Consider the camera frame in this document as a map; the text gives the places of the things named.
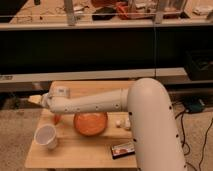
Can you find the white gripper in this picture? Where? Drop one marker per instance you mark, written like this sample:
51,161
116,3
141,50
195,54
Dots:
46,99

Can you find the orange pepper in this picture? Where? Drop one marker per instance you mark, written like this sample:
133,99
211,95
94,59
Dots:
57,119

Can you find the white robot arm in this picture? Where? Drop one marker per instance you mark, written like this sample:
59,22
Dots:
153,144

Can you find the white ceramic cup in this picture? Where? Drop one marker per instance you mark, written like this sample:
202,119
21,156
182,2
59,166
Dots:
46,136

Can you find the orange bowl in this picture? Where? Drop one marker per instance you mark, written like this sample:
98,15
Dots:
90,124

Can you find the wooden table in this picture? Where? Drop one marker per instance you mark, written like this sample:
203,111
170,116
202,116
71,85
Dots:
75,151

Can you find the small white garlic toy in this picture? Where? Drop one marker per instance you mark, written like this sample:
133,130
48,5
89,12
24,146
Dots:
123,123

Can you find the black red small box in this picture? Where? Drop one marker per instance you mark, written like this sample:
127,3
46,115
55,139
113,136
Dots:
121,150

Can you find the black power adapter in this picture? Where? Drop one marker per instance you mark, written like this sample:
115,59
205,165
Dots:
194,105

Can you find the black bin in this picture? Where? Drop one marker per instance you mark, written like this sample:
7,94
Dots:
199,65

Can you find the metal shelf frame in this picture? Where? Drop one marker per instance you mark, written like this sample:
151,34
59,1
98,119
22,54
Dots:
42,41

